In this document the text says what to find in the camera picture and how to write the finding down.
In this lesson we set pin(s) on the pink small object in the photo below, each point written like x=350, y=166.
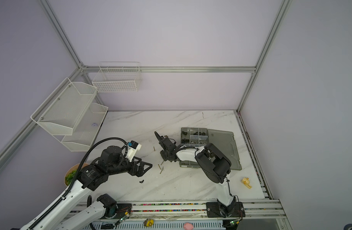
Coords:
x=188, y=226

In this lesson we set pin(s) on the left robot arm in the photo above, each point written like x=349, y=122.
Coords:
x=113, y=160

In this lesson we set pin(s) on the white wire basket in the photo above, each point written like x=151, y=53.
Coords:
x=115, y=77

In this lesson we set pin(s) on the upper white mesh shelf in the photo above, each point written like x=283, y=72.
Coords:
x=62, y=111

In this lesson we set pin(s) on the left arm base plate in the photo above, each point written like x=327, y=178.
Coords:
x=118, y=210

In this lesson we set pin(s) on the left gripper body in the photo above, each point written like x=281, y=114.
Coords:
x=133, y=171

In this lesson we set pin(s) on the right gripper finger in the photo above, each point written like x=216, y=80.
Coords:
x=159, y=138
x=164, y=155

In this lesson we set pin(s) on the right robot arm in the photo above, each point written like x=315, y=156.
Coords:
x=211, y=160

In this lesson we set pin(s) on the yellow toy figure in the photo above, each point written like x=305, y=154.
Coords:
x=246, y=182

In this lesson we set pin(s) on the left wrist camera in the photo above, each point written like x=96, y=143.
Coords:
x=133, y=147

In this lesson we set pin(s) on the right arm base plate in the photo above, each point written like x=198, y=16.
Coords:
x=218, y=210

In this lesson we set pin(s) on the yellow small object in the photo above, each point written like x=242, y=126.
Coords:
x=149, y=222

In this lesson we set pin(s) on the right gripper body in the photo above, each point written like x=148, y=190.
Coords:
x=168, y=154

